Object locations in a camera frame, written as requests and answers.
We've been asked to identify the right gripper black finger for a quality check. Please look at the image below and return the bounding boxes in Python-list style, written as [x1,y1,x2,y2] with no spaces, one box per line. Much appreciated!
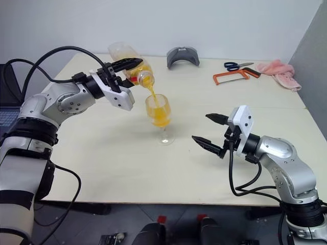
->
[191,135,224,157]
[205,113,229,126]

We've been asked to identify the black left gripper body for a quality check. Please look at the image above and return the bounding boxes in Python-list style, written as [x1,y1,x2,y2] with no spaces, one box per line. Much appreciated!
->
[97,62,130,92]

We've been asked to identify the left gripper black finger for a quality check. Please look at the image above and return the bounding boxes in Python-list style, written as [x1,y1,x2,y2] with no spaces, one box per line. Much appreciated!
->
[111,57,144,72]
[120,78,136,89]

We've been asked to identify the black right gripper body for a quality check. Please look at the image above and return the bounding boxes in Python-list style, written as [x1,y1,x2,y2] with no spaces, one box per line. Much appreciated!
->
[219,126,242,159]

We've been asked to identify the clear bottle with orange drink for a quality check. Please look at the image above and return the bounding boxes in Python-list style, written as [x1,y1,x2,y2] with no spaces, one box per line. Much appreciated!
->
[107,41,156,89]

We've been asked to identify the clear wine glass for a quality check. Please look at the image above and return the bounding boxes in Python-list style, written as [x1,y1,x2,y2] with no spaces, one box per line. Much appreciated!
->
[145,93,176,145]

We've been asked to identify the orange hacksaw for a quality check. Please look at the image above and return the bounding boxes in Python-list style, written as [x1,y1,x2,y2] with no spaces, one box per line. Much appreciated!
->
[213,67,262,86]

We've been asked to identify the grey curved plastic cover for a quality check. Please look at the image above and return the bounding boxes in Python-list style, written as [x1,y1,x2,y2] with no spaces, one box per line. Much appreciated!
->
[166,46,200,70]

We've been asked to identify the pink towel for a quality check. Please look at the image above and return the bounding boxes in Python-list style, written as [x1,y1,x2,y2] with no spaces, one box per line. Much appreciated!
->
[255,59,302,92]

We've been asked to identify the dark rounded shape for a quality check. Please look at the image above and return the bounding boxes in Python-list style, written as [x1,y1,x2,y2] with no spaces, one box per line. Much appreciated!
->
[139,222,167,245]
[200,216,225,245]

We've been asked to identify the dark laptop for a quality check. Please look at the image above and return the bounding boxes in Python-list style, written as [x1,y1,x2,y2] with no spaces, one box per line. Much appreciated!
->
[0,63,24,138]

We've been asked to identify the grey partition panel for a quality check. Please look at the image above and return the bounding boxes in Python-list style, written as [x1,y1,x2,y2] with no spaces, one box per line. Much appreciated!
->
[288,0,327,143]

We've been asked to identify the small black box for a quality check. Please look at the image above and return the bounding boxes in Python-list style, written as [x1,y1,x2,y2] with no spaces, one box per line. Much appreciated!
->
[101,233,127,245]

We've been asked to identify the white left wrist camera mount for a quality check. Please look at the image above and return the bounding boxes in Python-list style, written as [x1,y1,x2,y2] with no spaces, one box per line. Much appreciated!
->
[89,70,135,111]

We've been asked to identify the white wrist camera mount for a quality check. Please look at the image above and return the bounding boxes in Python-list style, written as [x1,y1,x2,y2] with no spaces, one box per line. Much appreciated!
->
[227,104,255,157]
[89,70,135,111]

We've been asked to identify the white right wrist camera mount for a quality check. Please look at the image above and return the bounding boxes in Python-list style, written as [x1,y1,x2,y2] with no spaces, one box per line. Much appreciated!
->
[227,104,255,157]

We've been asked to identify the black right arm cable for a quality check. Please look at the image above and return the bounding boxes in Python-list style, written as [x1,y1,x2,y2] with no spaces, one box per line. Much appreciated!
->
[228,141,288,245]

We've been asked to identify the blue handled scissors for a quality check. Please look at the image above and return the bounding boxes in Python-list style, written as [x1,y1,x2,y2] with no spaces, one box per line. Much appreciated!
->
[224,62,254,72]

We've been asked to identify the black table frame bar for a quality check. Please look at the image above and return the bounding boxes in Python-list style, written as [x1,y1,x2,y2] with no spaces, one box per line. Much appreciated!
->
[35,201,112,216]

